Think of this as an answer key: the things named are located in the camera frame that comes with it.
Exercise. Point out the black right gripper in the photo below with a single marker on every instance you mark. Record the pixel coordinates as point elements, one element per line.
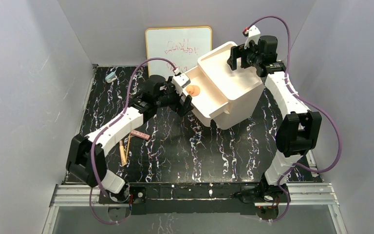
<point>241,56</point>

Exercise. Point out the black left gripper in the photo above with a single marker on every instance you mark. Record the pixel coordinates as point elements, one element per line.
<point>180,101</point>

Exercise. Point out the teardrop orange makeup sponge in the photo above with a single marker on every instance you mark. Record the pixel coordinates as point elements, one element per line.
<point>190,89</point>

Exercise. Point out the round orange makeup sponge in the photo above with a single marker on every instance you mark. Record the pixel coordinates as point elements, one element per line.
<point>197,91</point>

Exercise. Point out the white drawer organizer box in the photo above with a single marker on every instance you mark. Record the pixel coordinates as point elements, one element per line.
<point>240,89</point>

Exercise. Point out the white top drawer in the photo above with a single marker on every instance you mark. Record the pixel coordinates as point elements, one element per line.
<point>210,103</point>

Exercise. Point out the pink lipstick box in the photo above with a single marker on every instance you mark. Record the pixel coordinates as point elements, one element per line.
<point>140,134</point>

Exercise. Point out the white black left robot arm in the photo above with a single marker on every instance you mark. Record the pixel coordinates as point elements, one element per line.
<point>86,157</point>

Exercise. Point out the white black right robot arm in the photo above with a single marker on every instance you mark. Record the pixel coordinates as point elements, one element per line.
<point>298,132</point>

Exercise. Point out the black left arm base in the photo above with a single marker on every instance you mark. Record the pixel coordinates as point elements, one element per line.
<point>122,193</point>

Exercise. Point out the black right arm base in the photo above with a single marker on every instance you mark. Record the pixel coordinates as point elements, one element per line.
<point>261,192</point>

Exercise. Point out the thin wooden makeup pencil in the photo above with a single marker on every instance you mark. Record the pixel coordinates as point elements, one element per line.
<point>127,148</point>

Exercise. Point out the yellow framed whiteboard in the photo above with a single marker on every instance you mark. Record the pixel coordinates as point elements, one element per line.
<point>180,45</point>

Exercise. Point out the light blue small stapler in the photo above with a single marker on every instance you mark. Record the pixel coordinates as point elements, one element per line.
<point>111,77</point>

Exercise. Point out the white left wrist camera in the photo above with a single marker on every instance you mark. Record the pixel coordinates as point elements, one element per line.
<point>180,79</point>

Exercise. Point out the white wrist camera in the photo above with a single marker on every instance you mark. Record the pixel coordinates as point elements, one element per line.
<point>180,79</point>
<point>252,35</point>

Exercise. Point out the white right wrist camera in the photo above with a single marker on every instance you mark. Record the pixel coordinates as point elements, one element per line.
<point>252,35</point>

